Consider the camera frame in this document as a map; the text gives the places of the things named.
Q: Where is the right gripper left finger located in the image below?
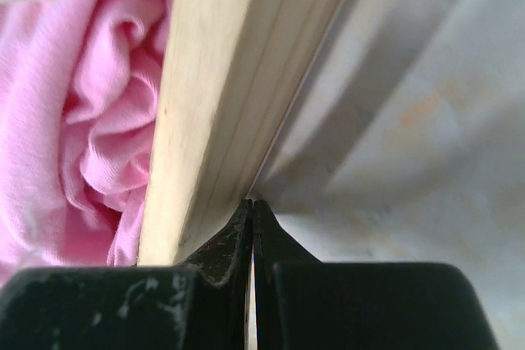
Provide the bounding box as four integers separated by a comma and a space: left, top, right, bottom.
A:
1, 200, 253, 349

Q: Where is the wooden clothes rack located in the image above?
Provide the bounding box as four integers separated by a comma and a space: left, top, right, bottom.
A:
138, 0, 341, 266

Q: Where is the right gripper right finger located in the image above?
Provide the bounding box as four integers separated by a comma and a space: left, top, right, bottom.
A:
253, 201, 498, 349

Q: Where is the pink garment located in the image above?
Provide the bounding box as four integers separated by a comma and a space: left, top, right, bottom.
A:
1, 0, 172, 281

